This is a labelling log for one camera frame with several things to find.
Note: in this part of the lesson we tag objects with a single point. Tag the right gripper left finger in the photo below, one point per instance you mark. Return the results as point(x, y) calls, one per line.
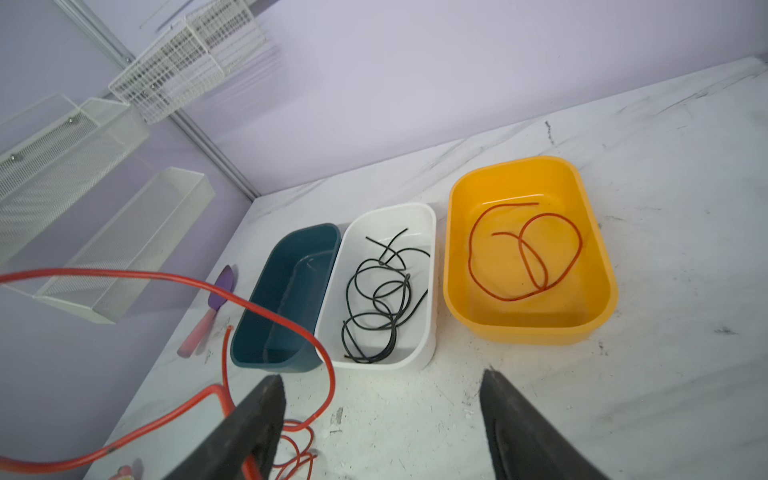
point(245, 442)

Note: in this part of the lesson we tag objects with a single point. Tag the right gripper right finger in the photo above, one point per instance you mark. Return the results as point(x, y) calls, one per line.
point(523, 444)

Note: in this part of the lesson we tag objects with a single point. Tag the small pink toy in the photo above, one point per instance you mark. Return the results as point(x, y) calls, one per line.
point(133, 471)

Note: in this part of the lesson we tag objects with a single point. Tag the purple pink spatula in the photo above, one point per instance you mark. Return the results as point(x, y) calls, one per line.
point(193, 342)

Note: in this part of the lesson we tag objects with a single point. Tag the teal plastic bin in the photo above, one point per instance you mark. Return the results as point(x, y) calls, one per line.
point(292, 284)

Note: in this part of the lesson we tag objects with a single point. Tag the white plastic bin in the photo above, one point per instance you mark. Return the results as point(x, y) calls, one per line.
point(379, 310)

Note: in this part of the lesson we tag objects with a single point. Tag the yellow plastic bin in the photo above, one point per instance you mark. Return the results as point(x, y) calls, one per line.
point(525, 261)

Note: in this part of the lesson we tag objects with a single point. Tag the white mesh two-tier shelf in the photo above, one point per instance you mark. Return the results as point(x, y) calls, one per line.
point(53, 154)

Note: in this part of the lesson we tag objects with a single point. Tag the white wire basket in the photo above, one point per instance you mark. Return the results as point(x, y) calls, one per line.
point(193, 56)

